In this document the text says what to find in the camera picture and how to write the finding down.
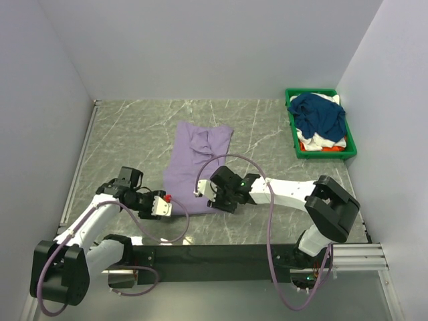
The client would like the aluminium rail frame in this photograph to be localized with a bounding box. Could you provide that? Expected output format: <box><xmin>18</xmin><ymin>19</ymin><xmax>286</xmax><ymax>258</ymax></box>
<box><xmin>19</xmin><ymin>99</ymin><xmax>405</xmax><ymax>321</ymax></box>

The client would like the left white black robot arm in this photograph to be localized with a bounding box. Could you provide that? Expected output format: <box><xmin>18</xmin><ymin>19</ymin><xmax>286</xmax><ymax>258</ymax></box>
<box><xmin>29</xmin><ymin>167</ymin><xmax>172</xmax><ymax>306</ymax></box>

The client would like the orange t shirt in bin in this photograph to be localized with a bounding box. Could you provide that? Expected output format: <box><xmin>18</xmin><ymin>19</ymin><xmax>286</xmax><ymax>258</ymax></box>
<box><xmin>299</xmin><ymin>141</ymin><xmax>345</xmax><ymax>152</ymax></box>

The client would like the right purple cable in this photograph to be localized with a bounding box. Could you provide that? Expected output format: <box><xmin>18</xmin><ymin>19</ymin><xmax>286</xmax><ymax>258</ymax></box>
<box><xmin>194</xmin><ymin>153</ymin><xmax>335</xmax><ymax>312</ymax></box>

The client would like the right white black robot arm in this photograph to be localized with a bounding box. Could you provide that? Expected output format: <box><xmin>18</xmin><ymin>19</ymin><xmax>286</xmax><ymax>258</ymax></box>
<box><xmin>195</xmin><ymin>166</ymin><xmax>360</xmax><ymax>270</ymax></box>

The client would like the dark blue t shirt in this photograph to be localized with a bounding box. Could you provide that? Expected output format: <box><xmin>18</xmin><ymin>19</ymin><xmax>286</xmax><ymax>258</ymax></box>
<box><xmin>288</xmin><ymin>92</ymin><xmax>347</xmax><ymax>142</ymax></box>

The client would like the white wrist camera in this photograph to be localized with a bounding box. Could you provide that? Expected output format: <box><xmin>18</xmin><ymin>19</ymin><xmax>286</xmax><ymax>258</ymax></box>
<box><xmin>151</xmin><ymin>196</ymin><xmax>173</xmax><ymax>218</ymax></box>
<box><xmin>193</xmin><ymin>179</ymin><xmax>218</xmax><ymax>201</ymax></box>

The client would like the green plastic bin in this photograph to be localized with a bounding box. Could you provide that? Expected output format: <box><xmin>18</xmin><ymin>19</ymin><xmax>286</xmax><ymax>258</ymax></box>
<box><xmin>285</xmin><ymin>88</ymin><xmax>357</xmax><ymax>160</ymax></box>

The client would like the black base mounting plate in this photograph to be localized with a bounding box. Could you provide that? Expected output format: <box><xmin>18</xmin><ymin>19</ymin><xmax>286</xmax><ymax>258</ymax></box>
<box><xmin>94</xmin><ymin>244</ymin><xmax>332</xmax><ymax>289</ymax></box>

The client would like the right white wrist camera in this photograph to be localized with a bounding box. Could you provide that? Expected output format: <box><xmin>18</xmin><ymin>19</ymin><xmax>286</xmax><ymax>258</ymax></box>
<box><xmin>193</xmin><ymin>179</ymin><xmax>218</xmax><ymax>201</ymax></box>

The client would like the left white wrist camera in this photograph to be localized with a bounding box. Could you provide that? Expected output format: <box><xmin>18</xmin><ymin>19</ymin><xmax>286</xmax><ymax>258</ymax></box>
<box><xmin>151</xmin><ymin>196</ymin><xmax>173</xmax><ymax>218</ymax></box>

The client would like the purple t shirt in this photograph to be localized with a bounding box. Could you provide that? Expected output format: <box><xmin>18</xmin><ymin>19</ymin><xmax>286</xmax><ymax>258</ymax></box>
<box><xmin>163</xmin><ymin>121</ymin><xmax>233</xmax><ymax>215</ymax></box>

